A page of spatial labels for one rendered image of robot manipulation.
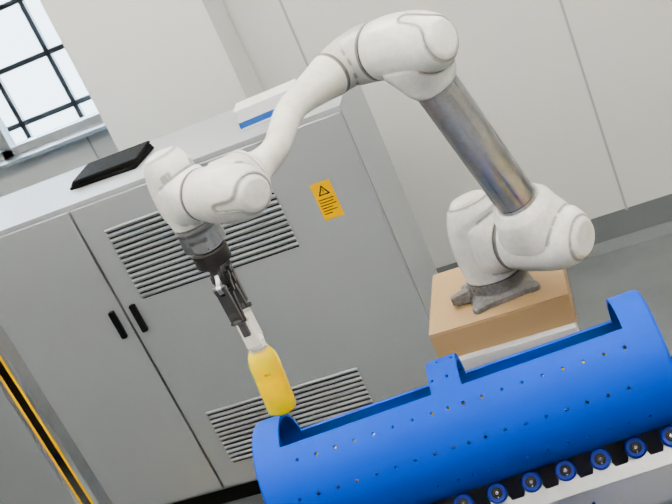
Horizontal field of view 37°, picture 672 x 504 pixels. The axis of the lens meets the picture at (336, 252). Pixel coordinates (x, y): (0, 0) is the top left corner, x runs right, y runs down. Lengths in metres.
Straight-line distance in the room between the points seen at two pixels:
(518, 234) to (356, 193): 1.24
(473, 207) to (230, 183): 0.90
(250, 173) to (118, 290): 2.14
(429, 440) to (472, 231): 0.64
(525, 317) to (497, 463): 0.55
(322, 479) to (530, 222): 0.76
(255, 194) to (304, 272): 1.91
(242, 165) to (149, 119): 2.83
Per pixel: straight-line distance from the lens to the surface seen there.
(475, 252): 2.53
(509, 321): 2.56
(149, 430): 4.20
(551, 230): 2.38
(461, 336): 2.58
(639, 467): 2.22
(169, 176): 1.92
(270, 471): 2.16
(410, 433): 2.09
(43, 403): 2.67
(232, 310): 2.01
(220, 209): 1.81
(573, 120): 4.80
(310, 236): 3.61
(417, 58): 2.09
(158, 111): 4.60
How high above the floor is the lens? 2.33
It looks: 22 degrees down
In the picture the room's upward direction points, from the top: 24 degrees counter-clockwise
